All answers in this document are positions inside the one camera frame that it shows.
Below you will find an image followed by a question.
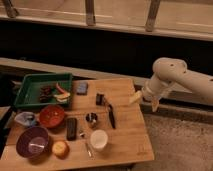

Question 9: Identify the red pepper piece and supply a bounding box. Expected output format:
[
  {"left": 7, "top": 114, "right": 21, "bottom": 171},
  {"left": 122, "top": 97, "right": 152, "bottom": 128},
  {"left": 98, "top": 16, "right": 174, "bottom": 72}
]
[{"left": 55, "top": 83, "right": 68, "bottom": 94}]

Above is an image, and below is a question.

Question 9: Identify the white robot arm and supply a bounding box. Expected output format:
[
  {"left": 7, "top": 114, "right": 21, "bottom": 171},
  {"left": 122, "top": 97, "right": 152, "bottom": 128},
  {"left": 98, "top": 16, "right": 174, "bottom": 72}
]
[{"left": 129, "top": 57, "right": 213, "bottom": 112}]

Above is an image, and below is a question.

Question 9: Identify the silver fork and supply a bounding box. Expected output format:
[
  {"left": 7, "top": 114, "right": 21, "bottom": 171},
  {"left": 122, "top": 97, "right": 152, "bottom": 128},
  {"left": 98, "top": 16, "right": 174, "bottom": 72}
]
[{"left": 79, "top": 130, "right": 93, "bottom": 158}]

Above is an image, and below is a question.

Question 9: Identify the black rectangular block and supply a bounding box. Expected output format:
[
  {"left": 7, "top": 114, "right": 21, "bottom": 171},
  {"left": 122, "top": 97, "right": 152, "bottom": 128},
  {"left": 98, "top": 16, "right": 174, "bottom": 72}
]
[{"left": 66, "top": 118, "right": 77, "bottom": 141}]

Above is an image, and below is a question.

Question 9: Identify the red bowl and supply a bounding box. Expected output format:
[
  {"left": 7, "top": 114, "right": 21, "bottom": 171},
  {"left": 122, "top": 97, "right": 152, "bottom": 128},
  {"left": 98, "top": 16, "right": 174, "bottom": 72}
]
[{"left": 39, "top": 105, "right": 65, "bottom": 128}]

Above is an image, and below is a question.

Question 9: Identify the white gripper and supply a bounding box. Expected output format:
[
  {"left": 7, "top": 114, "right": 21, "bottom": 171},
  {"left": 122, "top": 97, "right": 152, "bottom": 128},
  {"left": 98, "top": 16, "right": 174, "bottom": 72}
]
[{"left": 129, "top": 76, "right": 174, "bottom": 112}]

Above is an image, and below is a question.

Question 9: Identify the small dark box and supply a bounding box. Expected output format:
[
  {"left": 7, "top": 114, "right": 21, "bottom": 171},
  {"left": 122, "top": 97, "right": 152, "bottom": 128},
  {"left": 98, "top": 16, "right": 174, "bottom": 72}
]
[{"left": 96, "top": 93, "right": 105, "bottom": 105}]

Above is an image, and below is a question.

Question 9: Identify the orange fruit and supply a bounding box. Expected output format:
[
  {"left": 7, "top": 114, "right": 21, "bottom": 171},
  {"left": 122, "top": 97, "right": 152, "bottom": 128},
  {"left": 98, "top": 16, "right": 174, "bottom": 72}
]
[{"left": 52, "top": 141, "right": 69, "bottom": 158}]

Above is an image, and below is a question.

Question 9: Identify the pale banana piece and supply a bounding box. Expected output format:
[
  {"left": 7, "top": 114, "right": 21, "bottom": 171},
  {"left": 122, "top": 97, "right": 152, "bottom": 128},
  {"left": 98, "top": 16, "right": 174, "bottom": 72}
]
[{"left": 55, "top": 93, "right": 70, "bottom": 102}]

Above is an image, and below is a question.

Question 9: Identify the dark grapes cluster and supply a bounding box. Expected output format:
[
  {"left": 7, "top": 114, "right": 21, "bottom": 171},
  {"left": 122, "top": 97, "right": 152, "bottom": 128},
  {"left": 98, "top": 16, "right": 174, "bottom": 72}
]
[{"left": 39, "top": 86, "right": 52, "bottom": 103}]

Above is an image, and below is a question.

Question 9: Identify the blue crumpled cloth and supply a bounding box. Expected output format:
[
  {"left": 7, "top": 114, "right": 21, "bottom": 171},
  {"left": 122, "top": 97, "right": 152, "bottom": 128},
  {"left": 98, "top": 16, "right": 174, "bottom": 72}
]
[{"left": 14, "top": 112, "right": 37, "bottom": 127}]

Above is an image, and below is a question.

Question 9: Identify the blue sponge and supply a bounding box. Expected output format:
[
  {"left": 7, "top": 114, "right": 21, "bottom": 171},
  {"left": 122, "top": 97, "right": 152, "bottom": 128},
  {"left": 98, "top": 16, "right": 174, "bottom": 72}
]
[{"left": 77, "top": 82, "right": 88, "bottom": 95}]

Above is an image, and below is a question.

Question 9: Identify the green plastic tray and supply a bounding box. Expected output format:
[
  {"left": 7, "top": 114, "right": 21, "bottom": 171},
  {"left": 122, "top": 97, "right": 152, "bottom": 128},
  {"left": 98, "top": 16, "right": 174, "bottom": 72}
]
[{"left": 14, "top": 73, "right": 73, "bottom": 109}]

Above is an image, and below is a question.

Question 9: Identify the black handled knife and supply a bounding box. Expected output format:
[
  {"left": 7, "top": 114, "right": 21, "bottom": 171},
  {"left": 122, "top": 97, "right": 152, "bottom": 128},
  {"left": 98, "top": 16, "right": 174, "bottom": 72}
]
[{"left": 107, "top": 104, "right": 116, "bottom": 129}]

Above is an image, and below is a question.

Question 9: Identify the purple bowl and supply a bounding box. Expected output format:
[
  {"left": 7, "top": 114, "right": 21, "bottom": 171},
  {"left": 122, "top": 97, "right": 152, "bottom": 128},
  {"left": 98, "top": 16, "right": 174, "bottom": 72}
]
[{"left": 16, "top": 126, "right": 50, "bottom": 158}]

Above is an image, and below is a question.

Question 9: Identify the white cup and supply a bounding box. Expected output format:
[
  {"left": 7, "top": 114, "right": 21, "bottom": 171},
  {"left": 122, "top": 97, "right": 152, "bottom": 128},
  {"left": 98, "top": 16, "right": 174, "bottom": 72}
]
[{"left": 90, "top": 130, "right": 108, "bottom": 151}]

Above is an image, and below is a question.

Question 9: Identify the small metal cup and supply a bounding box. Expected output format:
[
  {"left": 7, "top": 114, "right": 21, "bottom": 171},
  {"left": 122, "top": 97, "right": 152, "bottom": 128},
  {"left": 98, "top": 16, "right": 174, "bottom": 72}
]
[{"left": 86, "top": 113, "right": 98, "bottom": 128}]

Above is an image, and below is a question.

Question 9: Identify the wooden table board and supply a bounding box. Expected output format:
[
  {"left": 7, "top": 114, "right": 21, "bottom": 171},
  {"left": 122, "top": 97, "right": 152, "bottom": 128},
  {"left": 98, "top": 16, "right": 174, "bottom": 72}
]
[{"left": 0, "top": 78, "right": 154, "bottom": 171}]

